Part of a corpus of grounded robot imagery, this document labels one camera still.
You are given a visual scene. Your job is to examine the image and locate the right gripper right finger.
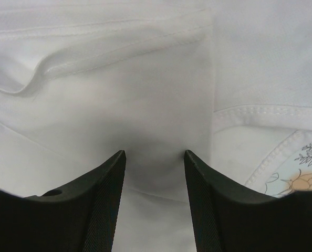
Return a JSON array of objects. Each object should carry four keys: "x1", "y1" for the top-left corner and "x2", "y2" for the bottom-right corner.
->
[{"x1": 184, "y1": 150, "x2": 312, "y2": 251}]

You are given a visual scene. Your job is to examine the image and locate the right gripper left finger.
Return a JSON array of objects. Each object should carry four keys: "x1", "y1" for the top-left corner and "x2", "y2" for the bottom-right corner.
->
[{"x1": 0, "y1": 151, "x2": 126, "y2": 251}]

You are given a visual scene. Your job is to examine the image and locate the white t shirt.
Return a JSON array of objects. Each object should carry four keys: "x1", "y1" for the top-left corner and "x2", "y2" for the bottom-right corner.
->
[{"x1": 0, "y1": 1, "x2": 312, "y2": 251}]

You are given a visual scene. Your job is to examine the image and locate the floral patterned table mat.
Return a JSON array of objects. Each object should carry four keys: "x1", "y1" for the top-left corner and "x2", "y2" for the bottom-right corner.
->
[{"x1": 263, "y1": 143, "x2": 312, "y2": 197}]

